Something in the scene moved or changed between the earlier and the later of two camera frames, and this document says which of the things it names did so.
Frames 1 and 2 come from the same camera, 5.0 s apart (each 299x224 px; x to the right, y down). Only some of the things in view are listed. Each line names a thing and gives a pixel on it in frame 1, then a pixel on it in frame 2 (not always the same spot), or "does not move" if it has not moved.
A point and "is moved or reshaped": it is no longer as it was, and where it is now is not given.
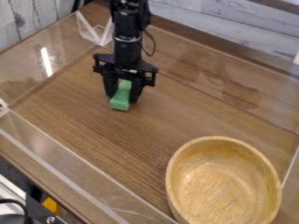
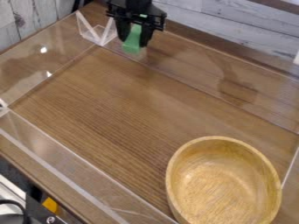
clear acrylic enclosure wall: (98, 160) does not move
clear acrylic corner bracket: (99, 35) does not move
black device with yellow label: (42, 210) does not move
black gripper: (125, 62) -> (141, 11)
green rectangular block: (121, 101) is moved or reshaped
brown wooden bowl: (222, 182) does not move
